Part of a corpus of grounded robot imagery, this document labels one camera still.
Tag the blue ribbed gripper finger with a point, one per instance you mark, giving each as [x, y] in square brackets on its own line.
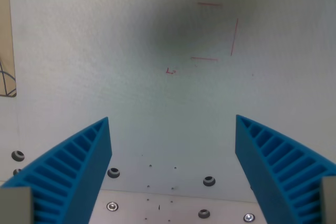
[275, 171]
[65, 171]

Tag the shiny silver screw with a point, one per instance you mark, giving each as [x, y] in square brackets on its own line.
[249, 217]
[112, 206]

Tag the white metal plate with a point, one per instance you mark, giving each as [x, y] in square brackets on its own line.
[168, 207]

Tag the beige board with black lines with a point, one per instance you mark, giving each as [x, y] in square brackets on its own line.
[6, 51]

